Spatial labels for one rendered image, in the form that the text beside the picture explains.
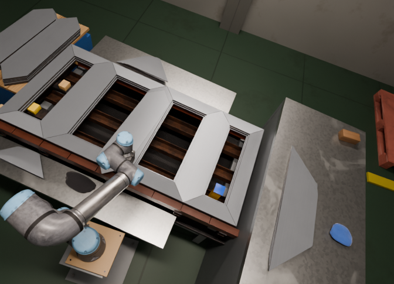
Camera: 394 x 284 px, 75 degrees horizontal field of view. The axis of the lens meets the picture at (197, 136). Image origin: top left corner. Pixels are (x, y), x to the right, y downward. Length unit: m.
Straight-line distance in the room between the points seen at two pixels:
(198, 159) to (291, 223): 0.65
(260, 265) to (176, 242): 1.11
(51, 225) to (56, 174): 0.82
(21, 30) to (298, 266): 2.33
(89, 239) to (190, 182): 0.61
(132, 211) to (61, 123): 0.69
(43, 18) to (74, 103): 0.86
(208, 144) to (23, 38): 1.52
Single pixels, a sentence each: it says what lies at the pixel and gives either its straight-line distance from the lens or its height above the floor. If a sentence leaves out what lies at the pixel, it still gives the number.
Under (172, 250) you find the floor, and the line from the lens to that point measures 2.32.
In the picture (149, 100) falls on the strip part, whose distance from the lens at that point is 1.83.
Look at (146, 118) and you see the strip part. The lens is 1.74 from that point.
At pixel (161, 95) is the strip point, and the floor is 0.85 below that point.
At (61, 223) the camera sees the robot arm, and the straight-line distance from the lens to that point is 1.02.
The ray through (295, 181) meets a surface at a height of 1.07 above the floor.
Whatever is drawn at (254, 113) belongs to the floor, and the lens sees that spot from 3.14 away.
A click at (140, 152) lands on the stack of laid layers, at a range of 1.61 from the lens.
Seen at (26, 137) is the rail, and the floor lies 0.83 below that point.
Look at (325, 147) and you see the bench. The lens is 1.82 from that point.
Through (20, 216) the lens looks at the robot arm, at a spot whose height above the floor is 1.35.
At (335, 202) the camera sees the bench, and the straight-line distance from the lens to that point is 1.68.
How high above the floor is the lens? 2.29
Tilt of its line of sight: 57 degrees down
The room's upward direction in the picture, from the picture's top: 22 degrees clockwise
